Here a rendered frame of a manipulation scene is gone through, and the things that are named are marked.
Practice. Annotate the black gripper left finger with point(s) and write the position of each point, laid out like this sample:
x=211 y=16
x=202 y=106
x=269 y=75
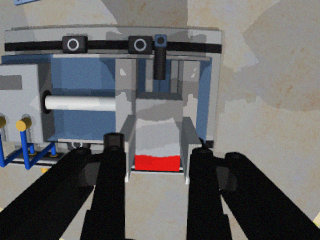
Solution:
x=47 y=207

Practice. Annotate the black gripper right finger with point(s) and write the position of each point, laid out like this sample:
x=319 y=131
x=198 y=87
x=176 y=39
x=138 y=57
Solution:
x=261 y=209

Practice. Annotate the grey block with red end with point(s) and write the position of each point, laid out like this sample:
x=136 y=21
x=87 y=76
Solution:
x=159 y=118

